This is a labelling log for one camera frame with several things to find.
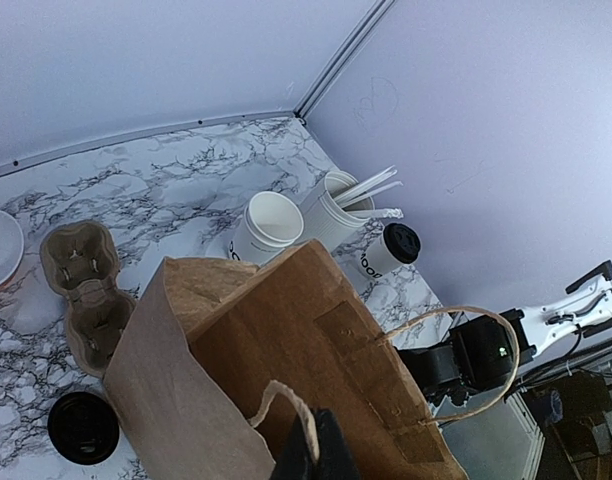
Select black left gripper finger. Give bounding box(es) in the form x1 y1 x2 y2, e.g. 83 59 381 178
274 409 361 480

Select brown paper bag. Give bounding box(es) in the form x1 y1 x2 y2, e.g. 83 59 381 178
103 238 521 480

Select white paper coffee cup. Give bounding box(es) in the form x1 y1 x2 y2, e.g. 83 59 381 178
359 233 403 280

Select black plastic cup lid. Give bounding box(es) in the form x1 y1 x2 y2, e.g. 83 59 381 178
383 223 421 264

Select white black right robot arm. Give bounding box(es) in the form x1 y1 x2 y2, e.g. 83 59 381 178
398 260 612 406

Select black lid stack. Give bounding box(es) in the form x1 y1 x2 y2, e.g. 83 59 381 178
47 392 120 466

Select stacked white paper cups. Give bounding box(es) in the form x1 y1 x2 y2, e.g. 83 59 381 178
227 191 304 265

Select white ribbed cup holder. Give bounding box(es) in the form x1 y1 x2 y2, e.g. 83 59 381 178
296 170 375 252

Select brown pulp cup carrier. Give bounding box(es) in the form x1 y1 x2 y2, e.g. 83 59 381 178
40 220 136 378

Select red white paper cup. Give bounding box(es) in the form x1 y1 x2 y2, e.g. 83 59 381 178
0 210 25 287

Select aluminium right frame post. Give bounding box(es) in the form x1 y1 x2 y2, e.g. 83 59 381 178
293 0 396 120

